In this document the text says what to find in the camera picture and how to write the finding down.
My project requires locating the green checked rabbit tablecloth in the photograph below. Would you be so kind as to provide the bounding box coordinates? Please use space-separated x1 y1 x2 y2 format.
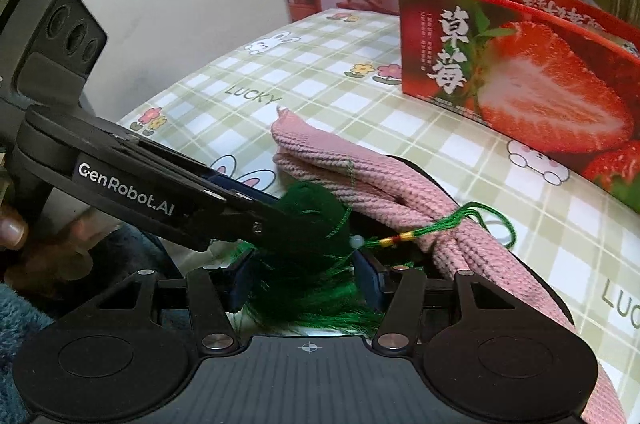
116 7 640 424

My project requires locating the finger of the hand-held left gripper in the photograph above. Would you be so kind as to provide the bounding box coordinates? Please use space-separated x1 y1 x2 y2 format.
220 195 288 251
200 171 282 208

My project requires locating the pink knitted scarf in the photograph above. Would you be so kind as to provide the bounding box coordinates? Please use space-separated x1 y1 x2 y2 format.
270 103 629 424

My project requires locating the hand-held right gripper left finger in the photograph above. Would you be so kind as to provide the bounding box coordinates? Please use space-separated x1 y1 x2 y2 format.
96 248 257 355

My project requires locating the person's left hand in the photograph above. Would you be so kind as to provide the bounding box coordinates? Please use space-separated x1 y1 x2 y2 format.
0 203 96 288

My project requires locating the red strawberry cardboard box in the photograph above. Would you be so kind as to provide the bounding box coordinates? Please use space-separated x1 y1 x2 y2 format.
397 0 640 207

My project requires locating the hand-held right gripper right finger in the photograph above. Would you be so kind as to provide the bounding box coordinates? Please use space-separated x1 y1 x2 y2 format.
351 248 507 353

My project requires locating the green tassel ornament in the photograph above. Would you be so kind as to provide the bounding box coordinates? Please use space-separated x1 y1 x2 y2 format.
234 181 517 341

